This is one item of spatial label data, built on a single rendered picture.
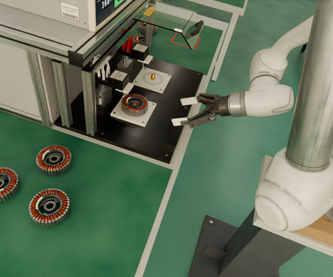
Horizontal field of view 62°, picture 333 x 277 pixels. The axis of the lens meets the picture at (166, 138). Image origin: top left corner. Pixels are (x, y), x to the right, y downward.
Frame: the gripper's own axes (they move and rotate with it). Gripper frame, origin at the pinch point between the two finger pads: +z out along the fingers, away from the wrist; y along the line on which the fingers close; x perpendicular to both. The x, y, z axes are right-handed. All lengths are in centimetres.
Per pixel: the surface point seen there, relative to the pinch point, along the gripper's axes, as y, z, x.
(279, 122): 129, -26, -112
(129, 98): 1.0, 20.1, 9.0
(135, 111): -5.2, 16.0, 5.9
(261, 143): 93, -13, -105
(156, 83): 21.5, 17.1, 3.1
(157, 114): 2.2, 11.4, -1.7
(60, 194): -48, 24, 8
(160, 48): 59, 27, 5
